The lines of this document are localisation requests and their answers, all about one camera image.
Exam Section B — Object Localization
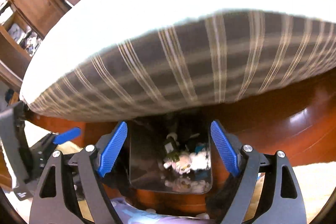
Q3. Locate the white crumpled tissue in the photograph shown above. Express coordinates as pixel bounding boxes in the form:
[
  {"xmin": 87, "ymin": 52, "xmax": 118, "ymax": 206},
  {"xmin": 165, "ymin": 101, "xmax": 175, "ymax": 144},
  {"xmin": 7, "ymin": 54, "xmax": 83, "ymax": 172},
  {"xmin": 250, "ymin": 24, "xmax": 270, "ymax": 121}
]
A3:
[{"xmin": 163, "ymin": 149, "xmax": 211, "ymax": 175}]

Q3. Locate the brown wooden wardrobe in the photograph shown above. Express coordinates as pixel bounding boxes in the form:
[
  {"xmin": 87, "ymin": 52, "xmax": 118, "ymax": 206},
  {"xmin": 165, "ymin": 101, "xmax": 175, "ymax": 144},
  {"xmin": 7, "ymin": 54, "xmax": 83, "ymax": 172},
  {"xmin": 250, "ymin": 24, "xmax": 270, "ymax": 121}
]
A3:
[{"xmin": 0, "ymin": 0, "xmax": 93, "ymax": 88}]

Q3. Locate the black trash bin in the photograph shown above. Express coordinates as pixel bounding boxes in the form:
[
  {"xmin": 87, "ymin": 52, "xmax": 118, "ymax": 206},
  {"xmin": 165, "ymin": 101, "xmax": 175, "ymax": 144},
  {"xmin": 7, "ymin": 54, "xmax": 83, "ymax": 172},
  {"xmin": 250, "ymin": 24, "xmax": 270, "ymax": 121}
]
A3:
[{"xmin": 128, "ymin": 117, "xmax": 213, "ymax": 194}]

